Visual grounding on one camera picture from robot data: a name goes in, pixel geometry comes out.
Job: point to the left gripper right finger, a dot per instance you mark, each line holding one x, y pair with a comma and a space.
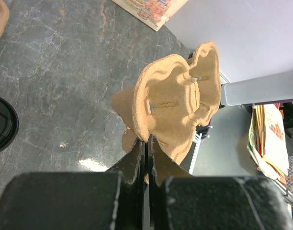
180, 201

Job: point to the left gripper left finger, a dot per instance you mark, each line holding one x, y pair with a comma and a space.
110, 200

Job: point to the black plastic cup lid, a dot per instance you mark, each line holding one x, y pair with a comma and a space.
9, 124

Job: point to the white paper takeout bag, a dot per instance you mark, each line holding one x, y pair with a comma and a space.
154, 13

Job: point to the slotted cable duct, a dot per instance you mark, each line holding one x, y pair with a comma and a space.
197, 141

